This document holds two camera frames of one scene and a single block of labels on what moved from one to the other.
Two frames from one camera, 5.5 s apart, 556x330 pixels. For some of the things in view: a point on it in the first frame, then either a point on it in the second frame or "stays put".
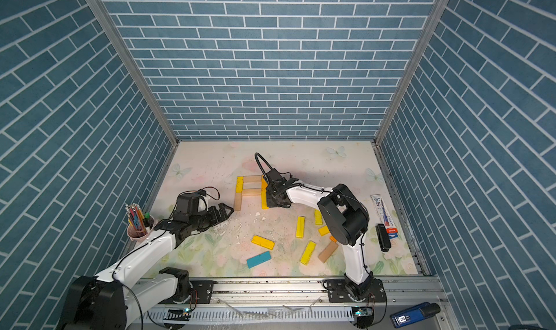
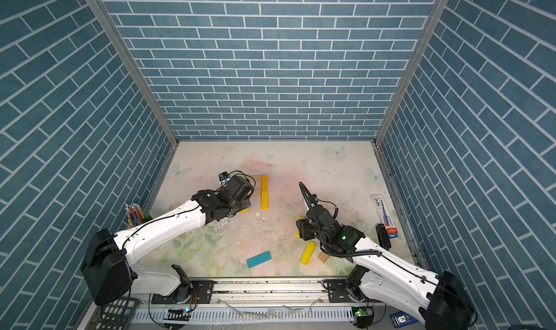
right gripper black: (270, 202) -> (303, 226)
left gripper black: (215, 218) -> (246, 202)
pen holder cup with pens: (140, 226) stays put
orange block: (263, 184) stays put
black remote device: (384, 237) stays put
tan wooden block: (327, 252) stays put
